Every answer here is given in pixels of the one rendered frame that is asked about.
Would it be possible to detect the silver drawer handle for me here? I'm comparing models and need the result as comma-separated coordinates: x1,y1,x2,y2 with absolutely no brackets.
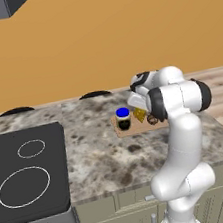
143,194,157,202

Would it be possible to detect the black hob with oven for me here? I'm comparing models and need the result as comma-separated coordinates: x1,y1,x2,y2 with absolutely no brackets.
0,119,84,223

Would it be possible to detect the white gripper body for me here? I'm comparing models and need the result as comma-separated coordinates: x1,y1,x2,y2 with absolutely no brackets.
125,88,150,113

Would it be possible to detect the yellow cheese wedge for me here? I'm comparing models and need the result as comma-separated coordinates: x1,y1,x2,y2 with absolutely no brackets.
131,105,150,125

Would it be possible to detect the dark round stool seat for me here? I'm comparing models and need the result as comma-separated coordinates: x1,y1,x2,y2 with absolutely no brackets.
78,88,113,101
0,105,37,118

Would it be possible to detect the tan wooden cutting board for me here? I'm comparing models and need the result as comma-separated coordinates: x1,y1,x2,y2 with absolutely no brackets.
109,105,172,141

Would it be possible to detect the dark jar with blue lid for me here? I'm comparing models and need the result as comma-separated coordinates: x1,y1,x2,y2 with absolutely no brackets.
114,106,133,133

